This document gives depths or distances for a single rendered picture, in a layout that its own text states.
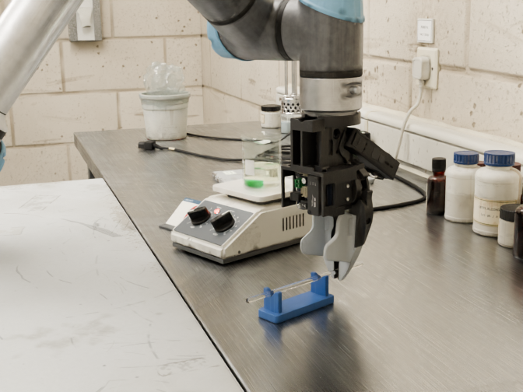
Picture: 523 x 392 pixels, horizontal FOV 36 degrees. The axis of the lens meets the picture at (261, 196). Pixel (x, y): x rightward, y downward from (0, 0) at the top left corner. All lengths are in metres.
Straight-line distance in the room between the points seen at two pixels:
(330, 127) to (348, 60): 0.08
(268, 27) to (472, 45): 0.75
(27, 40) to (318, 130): 0.50
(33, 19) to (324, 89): 0.49
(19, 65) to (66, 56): 2.37
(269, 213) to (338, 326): 0.30
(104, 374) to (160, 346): 0.08
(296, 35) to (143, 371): 0.41
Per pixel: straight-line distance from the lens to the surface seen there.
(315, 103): 0.95
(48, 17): 1.26
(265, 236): 1.20
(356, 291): 1.06
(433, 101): 1.79
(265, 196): 1.20
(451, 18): 1.73
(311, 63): 0.95
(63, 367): 0.88
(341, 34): 0.94
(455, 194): 1.39
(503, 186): 1.31
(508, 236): 1.27
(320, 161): 0.95
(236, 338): 0.92
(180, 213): 1.38
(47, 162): 3.67
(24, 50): 1.26
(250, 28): 0.96
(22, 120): 3.63
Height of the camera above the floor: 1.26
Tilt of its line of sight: 13 degrees down
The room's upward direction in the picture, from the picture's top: 1 degrees counter-clockwise
